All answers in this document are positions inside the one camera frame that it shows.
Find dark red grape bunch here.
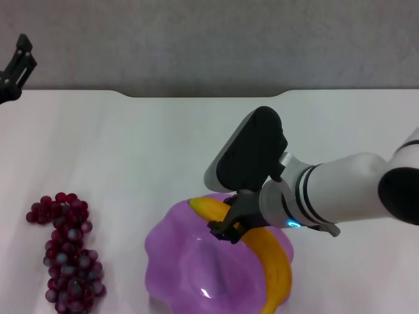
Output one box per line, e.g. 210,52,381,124
26,192,107,314

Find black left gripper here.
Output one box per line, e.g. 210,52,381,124
0,34,38,105

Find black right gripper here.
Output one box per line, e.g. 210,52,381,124
208,189,266,245

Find purple scalloped plastic plate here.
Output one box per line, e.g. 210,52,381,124
143,193,295,314

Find grey right wrist connector plug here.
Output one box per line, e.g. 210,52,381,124
314,222,341,238

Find yellow banana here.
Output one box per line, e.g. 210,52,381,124
188,196,293,314

